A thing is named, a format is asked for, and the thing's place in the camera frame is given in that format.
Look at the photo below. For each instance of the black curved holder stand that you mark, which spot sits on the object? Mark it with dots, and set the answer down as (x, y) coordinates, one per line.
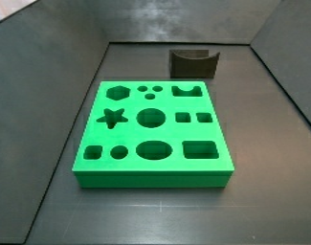
(192, 63)

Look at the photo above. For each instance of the green shape sorter board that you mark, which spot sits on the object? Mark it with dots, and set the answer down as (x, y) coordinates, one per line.
(152, 136)

